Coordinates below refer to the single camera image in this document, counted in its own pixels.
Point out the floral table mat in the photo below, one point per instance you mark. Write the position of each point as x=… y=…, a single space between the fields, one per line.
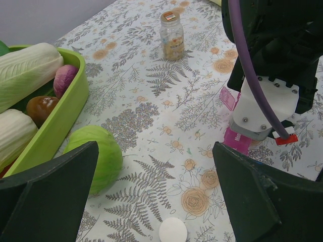
x=165 y=115

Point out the napa cabbage toy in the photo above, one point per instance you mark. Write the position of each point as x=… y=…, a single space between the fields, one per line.
x=24 y=71

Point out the green round cabbage toy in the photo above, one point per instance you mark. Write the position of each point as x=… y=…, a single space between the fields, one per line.
x=110 y=160

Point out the yellow cabbage toy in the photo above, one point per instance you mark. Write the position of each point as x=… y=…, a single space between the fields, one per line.
x=17 y=130

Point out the bok choy toy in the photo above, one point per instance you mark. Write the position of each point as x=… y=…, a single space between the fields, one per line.
x=4 y=49

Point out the pink weekly pill organizer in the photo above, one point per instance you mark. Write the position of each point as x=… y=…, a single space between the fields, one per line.
x=233 y=139

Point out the clear pill jar gold lid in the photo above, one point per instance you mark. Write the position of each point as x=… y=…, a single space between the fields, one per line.
x=172 y=36

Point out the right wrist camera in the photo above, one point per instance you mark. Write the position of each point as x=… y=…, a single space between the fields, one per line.
x=263 y=109

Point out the purple onion toy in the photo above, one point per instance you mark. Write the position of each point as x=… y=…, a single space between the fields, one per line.
x=63 y=78

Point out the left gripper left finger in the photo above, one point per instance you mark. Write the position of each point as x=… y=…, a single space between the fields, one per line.
x=46 y=202

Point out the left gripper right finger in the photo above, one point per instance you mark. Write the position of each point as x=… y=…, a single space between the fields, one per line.
x=265 y=203

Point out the green plastic basket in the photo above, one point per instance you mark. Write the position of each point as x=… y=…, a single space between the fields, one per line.
x=51 y=134

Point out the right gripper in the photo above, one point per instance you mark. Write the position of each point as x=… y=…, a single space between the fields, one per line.
x=284 y=40

